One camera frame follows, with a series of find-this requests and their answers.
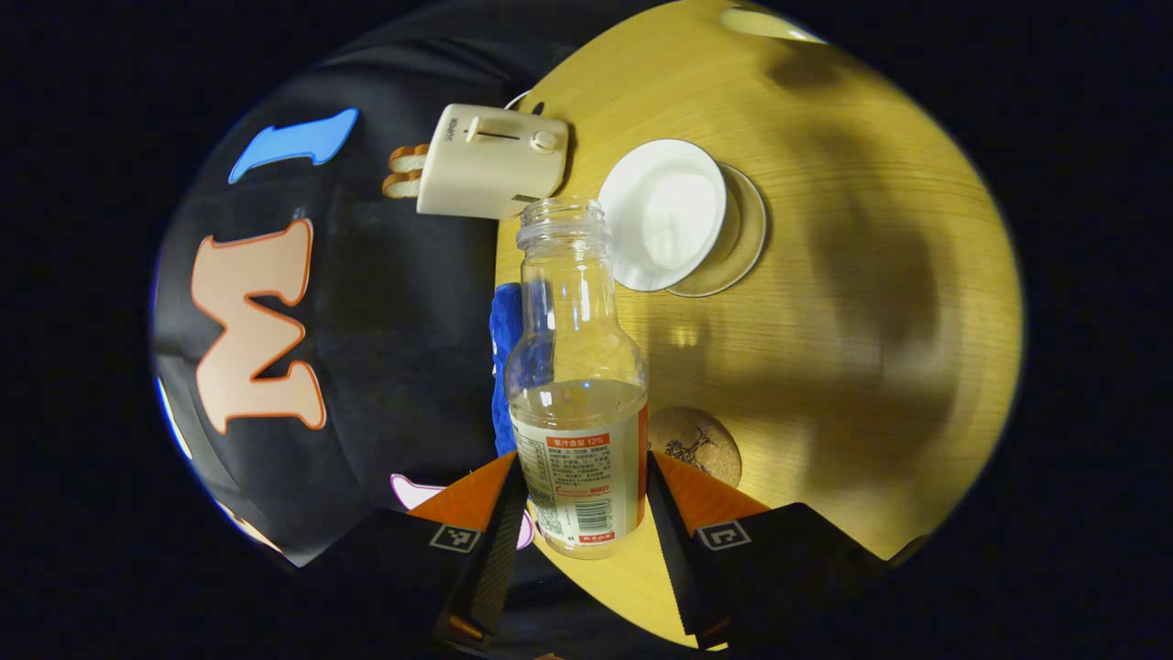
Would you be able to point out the round cork coaster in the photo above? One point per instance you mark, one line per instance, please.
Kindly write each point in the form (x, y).
(710, 445)

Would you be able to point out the folded blue towel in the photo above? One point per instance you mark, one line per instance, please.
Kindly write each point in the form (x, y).
(504, 367)

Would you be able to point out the black backdrop cloth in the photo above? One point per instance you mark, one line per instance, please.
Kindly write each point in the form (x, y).
(394, 302)

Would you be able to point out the clear water bottle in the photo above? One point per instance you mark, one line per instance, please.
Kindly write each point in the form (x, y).
(577, 385)

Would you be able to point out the toasted bread slice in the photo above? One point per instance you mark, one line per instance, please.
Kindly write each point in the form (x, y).
(410, 158)
(401, 184)

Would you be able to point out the white teacup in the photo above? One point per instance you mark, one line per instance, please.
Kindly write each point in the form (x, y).
(664, 215)

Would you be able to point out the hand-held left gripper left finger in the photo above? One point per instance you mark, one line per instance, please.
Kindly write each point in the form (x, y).
(490, 564)

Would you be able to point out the white toaster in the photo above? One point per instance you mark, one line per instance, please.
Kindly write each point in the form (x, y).
(486, 165)

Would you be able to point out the clear glass saucer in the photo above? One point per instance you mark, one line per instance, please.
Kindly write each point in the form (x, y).
(751, 247)

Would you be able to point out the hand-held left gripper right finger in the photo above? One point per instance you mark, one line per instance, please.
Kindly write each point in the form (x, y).
(674, 568)

